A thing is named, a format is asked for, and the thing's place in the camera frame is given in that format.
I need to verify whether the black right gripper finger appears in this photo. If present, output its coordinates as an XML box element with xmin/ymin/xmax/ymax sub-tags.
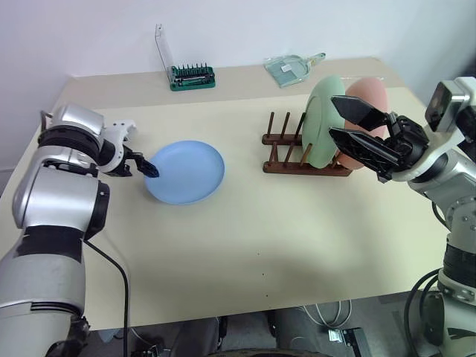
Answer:
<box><xmin>330</xmin><ymin>94</ymin><xmax>396</xmax><ymax>132</ymax></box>
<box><xmin>328</xmin><ymin>127</ymin><xmax>402</xmax><ymax>184</ymax></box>

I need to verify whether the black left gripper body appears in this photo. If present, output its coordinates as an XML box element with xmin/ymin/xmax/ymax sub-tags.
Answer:
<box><xmin>118</xmin><ymin>145</ymin><xmax>144</xmax><ymax>178</ymax></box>

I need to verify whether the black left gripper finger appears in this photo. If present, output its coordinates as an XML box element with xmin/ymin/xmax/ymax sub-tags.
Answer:
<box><xmin>134</xmin><ymin>152</ymin><xmax>160</xmax><ymax>179</ymax></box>

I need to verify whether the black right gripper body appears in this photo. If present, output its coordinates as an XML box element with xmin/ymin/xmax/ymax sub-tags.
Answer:
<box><xmin>384</xmin><ymin>112</ymin><xmax>431</xmax><ymax>174</ymax></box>

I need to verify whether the red plastic plate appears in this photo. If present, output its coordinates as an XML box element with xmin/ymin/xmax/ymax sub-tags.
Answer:
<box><xmin>335</xmin><ymin>77</ymin><xmax>390</xmax><ymax>170</ymax></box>

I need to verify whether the blue plastic plate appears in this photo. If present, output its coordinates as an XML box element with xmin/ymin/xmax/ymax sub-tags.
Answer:
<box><xmin>143</xmin><ymin>140</ymin><xmax>226</xmax><ymax>206</ymax></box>

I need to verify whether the green plastic plate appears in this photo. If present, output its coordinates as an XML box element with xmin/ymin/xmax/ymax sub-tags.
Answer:
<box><xmin>300</xmin><ymin>75</ymin><xmax>347</xmax><ymax>170</ymax></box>

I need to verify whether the wooden dish rack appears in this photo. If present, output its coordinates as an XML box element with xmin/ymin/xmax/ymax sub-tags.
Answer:
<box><xmin>261</xmin><ymin>111</ymin><xmax>353</xmax><ymax>179</ymax></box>

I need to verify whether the green screwdriver bit set case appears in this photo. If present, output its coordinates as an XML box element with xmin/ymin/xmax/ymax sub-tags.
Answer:
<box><xmin>154</xmin><ymin>22</ymin><xmax>217</xmax><ymax>92</ymax></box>

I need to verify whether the dark grey rounded shape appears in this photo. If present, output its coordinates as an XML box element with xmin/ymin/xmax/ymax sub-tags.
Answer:
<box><xmin>266</xmin><ymin>307</ymin><xmax>321</xmax><ymax>351</ymax></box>
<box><xmin>173</xmin><ymin>316</ymin><xmax>225</xmax><ymax>355</ymax></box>

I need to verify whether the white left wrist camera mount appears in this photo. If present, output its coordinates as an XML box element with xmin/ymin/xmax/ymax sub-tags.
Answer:
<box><xmin>99</xmin><ymin>118</ymin><xmax>140</xmax><ymax>176</ymax></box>

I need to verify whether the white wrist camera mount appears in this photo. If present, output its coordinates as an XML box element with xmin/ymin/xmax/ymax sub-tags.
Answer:
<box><xmin>424</xmin><ymin>76</ymin><xmax>476</xmax><ymax>133</ymax></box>
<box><xmin>99</xmin><ymin>118</ymin><xmax>140</xmax><ymax>176</ymax></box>

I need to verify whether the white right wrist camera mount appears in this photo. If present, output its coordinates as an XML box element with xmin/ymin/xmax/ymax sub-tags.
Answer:
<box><xmin>424</xmin><ymin>76</ymin><xmax>476</xmax><ymax>133</ymax></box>

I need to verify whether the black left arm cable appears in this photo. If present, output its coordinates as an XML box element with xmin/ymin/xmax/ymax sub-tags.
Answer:
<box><xmin>83</xmin><ymin>239</ymin><xmax>132</xmax><ymax>357</ymax></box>

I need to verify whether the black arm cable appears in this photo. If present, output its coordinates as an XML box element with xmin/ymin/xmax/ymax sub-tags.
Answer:
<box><xmin>404</xmin><ymin>268</ymin><xmax>449</xmax><ymax>357</ymax></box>
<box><xmin>83</xmin><ymin>239</ymin><xmax>132</xmax><ymax>357</ymax></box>

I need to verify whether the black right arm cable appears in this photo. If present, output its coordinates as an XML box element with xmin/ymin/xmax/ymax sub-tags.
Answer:
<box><xmin>404</xmin><ymin>268</ymin><xmax>449</xmax><ymax>357</ymax></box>

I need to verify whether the white cable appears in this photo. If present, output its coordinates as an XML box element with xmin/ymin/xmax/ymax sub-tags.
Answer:
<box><xmin>301</xmin><ymin>298</ymin><xmax>353</xmax><ymax>330</ymax></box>

